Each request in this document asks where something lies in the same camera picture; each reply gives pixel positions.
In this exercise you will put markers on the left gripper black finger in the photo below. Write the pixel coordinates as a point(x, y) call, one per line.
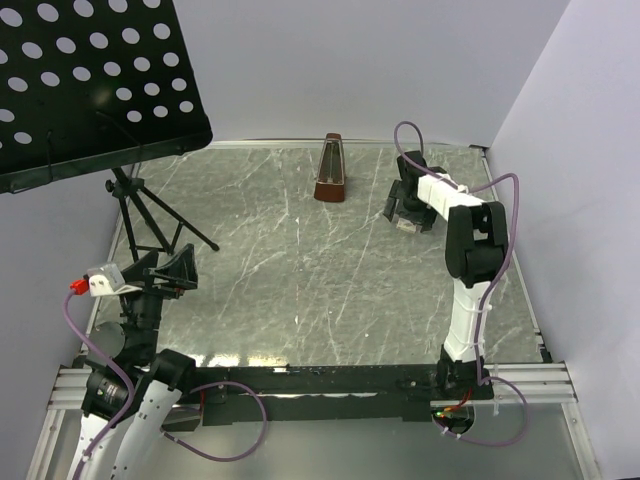
point(136, 271)
point(180, 271)

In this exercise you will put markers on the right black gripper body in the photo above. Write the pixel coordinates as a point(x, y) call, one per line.
point(409, 207)

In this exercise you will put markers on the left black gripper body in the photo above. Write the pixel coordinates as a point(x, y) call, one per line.
point(143, 308)

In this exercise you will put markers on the small beige white stapler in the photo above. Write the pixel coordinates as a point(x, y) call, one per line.
point(406, 226)

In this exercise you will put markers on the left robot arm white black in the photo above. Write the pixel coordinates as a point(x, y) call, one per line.
point(132, 385)

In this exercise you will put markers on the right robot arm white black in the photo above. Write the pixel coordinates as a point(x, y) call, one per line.
point(476, 247)

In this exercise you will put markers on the brown wooden metronome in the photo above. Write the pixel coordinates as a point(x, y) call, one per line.
point(330, 185)

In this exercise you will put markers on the black music stand tripod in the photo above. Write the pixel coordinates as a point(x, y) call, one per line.
point(129, 191)

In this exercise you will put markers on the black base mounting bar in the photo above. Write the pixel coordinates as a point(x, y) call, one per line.
point(309, 393)

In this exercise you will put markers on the black perforated music stand desk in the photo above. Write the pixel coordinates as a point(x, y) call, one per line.
point(88, 86)

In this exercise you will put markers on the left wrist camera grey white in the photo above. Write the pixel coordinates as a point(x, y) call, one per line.
point(102, 280)

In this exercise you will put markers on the aluminium frame rail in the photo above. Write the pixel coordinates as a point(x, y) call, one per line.
point(540, 383)

